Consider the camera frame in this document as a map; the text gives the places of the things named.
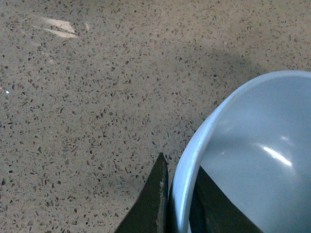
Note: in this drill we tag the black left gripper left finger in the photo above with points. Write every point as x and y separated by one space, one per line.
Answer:
149 212

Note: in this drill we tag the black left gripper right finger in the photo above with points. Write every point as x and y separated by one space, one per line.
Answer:
212 212

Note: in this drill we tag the light blue bowl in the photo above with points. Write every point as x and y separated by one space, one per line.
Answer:
256 148

